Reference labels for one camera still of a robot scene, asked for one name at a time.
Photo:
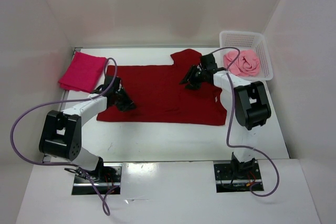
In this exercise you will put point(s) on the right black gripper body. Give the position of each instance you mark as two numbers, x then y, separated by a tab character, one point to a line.
199	75

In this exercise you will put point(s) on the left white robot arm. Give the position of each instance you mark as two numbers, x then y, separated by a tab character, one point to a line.
62	132

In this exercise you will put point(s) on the magenta t shirt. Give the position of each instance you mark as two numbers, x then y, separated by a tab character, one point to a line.
83	73

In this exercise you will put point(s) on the light pink t shirt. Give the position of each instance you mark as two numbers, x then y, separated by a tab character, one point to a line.
247	64

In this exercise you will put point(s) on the dark red t shirt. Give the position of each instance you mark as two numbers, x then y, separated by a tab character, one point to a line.
159	96

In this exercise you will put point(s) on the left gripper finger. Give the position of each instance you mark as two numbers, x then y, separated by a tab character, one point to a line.
126	107
125	99

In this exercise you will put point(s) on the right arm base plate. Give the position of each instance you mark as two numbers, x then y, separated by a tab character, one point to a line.
228	182

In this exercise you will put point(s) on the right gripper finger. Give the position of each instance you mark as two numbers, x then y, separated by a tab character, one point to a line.
193	85
190	75

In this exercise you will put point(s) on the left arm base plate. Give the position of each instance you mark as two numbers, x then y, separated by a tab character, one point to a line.
111	180

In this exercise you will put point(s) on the white plastic basket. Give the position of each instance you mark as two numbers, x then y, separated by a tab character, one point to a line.
245	40

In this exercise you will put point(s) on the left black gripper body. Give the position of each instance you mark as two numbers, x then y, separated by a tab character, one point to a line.
116	93

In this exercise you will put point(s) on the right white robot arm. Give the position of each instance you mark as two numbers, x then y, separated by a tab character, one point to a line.
250	109

